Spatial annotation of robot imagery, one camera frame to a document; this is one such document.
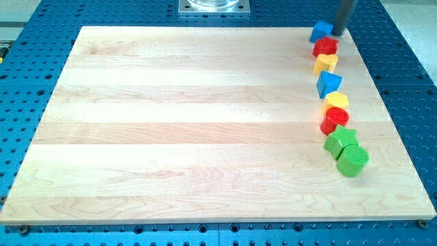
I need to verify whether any blue cube block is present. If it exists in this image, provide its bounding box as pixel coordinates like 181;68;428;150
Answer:
309;20;333;43

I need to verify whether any yellow hexagon block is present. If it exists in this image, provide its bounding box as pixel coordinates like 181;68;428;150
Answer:
322;92;349;115

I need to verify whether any green star block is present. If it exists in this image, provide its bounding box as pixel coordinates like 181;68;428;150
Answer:
323;125;359;160

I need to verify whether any green cylinder block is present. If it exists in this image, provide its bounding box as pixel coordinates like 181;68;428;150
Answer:
337;145;369;177

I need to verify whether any yellow heart block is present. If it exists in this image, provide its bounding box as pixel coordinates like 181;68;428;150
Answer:
313;54;339;74

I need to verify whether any blue triangle block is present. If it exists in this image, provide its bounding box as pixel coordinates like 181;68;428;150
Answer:
316;70;343;98

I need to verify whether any board corner screw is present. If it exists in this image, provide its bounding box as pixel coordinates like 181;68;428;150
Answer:
18;225;29;234
417;219;429;229

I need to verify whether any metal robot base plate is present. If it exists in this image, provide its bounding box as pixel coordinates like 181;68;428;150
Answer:
178;0;251;16

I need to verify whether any red star block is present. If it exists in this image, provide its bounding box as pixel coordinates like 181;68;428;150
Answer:
312;36;339;57

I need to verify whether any wooden board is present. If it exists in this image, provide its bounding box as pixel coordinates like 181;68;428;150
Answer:
1;26;436;226

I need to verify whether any red cylinder block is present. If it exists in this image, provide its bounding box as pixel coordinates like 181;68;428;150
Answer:
320;107;350;135

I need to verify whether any right board corner screw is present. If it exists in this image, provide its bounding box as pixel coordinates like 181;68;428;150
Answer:
417;219;429;229

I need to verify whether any left board corner screw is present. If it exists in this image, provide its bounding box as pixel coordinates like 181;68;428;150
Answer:
18;225;29;234

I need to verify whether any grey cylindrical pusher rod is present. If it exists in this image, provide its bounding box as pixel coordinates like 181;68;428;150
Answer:
332;0;358;36

